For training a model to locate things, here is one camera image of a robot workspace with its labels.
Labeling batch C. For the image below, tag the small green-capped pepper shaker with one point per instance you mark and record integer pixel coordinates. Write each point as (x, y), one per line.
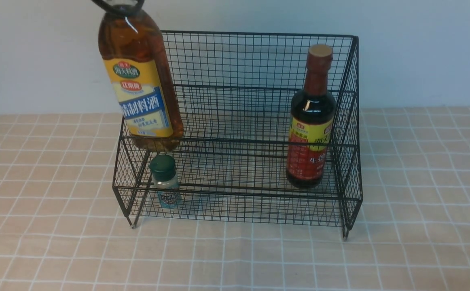
(165, 179)

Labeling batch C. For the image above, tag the dark soy sauce bottle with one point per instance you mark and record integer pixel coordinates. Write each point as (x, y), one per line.
(312, 113)

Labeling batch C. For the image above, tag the large cooking wine bottle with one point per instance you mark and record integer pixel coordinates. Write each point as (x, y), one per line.
(133, 52)

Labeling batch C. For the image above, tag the checkered peach tablecloth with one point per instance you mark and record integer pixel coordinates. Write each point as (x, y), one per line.
(61, 228)

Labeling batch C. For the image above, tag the black wire mesh rack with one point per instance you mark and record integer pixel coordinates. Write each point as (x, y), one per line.
(234, 91)

